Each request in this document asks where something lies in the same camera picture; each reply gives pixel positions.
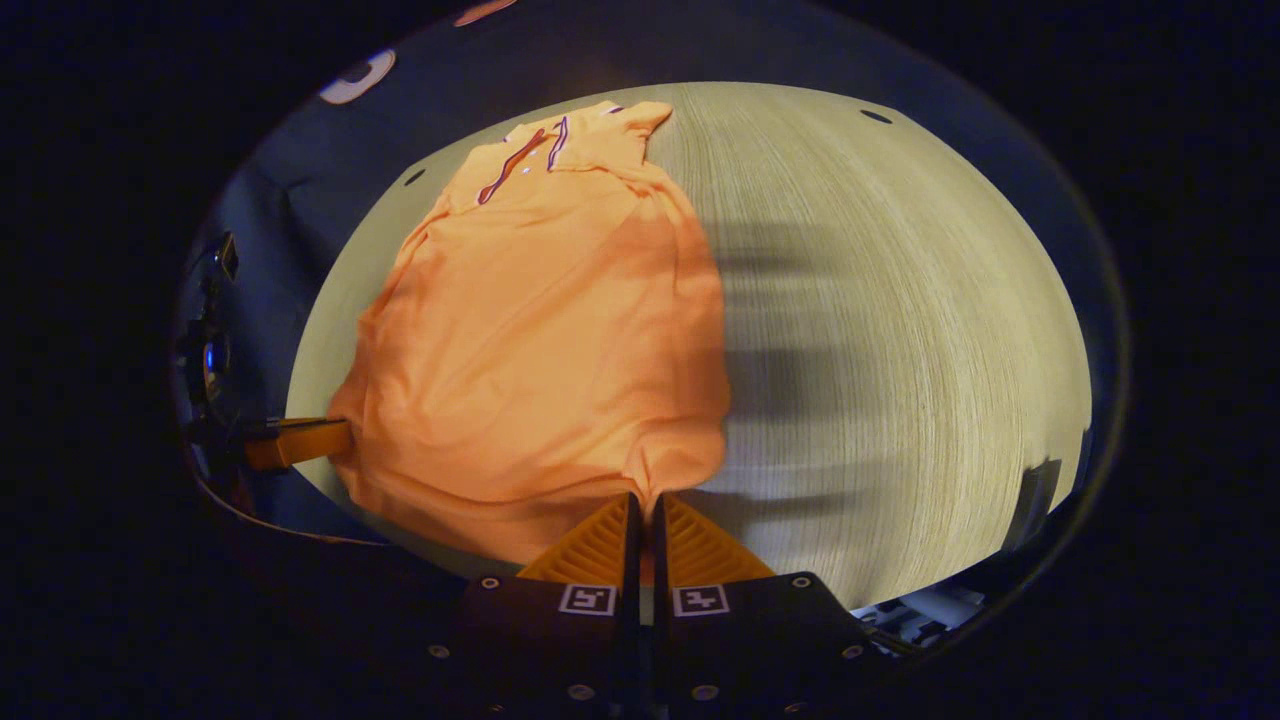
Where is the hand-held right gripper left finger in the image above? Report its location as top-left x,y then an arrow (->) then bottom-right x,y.
418,491 -> 643,720

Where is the orange polo T-shirt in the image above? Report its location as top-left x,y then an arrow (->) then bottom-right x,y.
328,99 -> 733,567

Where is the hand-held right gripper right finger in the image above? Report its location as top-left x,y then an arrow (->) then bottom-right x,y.
653,491 -> 903,720

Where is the thin cable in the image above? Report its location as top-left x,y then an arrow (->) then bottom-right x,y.
192,478 -> 389,548

